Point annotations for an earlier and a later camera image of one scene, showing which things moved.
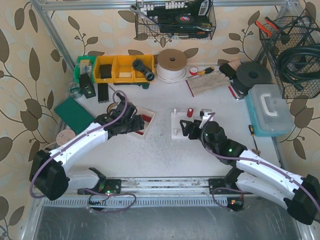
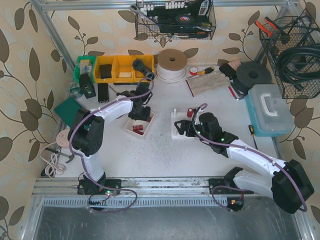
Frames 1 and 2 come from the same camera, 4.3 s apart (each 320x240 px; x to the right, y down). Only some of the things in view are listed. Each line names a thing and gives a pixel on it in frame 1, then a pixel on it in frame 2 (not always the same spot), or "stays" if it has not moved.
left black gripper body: x=135 y=123 to x=139 y=113
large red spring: x=190 y=112 stays
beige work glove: x=213 y=80 stays
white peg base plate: x=177 y=130 stays
